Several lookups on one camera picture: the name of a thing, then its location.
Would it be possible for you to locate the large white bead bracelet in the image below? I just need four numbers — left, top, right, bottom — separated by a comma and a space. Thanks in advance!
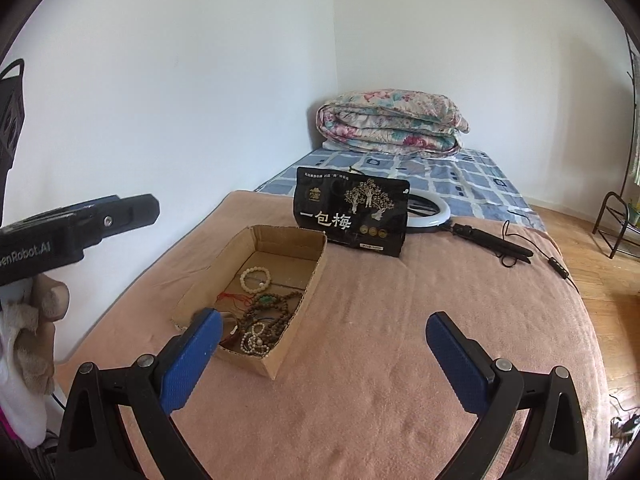
239, 266, 273, 293

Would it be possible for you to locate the small white bead bracelet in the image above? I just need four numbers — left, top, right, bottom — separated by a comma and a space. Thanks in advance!
240, 321, 268, 356

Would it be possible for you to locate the blue checked bed sheet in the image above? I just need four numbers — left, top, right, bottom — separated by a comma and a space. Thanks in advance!
254, 146, 546, 233

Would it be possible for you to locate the brown bead necklace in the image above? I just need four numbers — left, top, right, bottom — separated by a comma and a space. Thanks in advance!
235, 292, 303, 358

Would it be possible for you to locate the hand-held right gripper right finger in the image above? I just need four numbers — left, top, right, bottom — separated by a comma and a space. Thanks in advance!
425, 311, 591, 480

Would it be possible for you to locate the black cable with inline switch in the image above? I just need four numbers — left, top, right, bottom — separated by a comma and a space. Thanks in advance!
500, 220, 583, 296

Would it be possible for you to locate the ring light with black tripod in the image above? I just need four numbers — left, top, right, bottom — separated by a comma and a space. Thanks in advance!
400, 191, 535, 267

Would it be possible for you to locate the cardboard box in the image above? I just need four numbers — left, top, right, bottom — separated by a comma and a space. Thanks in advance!
171, 225, 328, 381

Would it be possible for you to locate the black printed bag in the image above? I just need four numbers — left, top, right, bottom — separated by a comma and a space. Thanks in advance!
291, 166, 412, 259

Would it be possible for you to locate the green pendant on red cord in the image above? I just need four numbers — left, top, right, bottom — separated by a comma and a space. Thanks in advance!
217, 291, 281, 308

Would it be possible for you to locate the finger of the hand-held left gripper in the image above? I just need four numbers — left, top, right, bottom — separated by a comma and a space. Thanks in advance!
47, 193, 161, 261

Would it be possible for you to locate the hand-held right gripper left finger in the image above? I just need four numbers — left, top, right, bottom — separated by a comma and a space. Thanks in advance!
55, 307, 224, 480

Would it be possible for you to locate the black metal clothes rack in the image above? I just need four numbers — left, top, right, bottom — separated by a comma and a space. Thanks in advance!
592, 30, 640, 261

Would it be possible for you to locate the folded floral quilt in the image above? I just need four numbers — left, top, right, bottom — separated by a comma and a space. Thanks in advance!
316, 89, 471, 156

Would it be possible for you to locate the person's left hand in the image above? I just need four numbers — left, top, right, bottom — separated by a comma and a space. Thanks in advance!
0, 275, 71, 448

